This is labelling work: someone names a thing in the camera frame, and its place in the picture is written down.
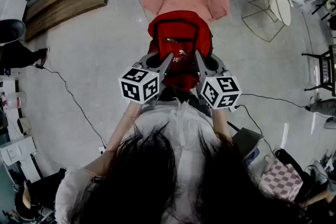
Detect person's right forearm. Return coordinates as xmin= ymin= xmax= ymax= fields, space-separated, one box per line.
xmin=211 ymin=107 xmax=233 ymax=145

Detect black frame chair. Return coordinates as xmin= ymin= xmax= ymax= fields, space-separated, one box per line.
xmin=301 ymin=44 xmax=336 ymax=98

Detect red backpack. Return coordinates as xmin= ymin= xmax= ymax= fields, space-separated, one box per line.
xmin=147 ymin=10 xmax=214 ymax=92

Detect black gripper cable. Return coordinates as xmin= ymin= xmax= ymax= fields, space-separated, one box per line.
xmin=230 ymin=104 xmax=277 ymax=156

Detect wooden platform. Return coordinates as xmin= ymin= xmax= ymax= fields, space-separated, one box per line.
xmin=23 ymin=0 xmax=115 ymax=42

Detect person's black trousers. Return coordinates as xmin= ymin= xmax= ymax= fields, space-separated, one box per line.
xmin=159 ymin=88 xmax=212 ymax=116

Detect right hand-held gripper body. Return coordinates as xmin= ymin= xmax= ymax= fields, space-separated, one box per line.
xmin=195 ymin=68 xmax=243 ymax=111

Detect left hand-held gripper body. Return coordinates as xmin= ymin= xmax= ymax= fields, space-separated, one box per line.
xmin=118 ymin=59 xmax=169 ymax=107

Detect person's left forearm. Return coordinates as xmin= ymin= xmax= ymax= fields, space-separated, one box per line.
xmin=83 ymin=101 xmax=144 ymax=178

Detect black cable with adapter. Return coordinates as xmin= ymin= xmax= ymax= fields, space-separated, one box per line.
xmin=240 ymin=93 xmax=312 ymax=111

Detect black round dish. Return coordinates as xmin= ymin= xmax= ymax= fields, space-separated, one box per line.
xmin=0 ymin=19 xmax=26 ymax=45

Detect grey square cushion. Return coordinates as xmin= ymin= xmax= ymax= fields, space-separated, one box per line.
xmin=232 ymin=127 xmax=265 ymax=158

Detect long black floor cable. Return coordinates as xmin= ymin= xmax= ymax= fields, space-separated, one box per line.
xmin=35 ymin=63 xmax=108 ymax=150

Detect person's white shirt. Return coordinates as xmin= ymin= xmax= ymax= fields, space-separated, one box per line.
xmin=54 ymin=98 xmax=234 ymax=224

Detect white wire-frame chair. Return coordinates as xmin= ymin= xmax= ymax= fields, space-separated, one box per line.
xmin=241 ymin=0 xmax=292 ymax=42

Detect pink checkered bag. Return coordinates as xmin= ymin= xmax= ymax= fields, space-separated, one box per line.
xmin=262 ymin=159 xmax=304 ymax=202

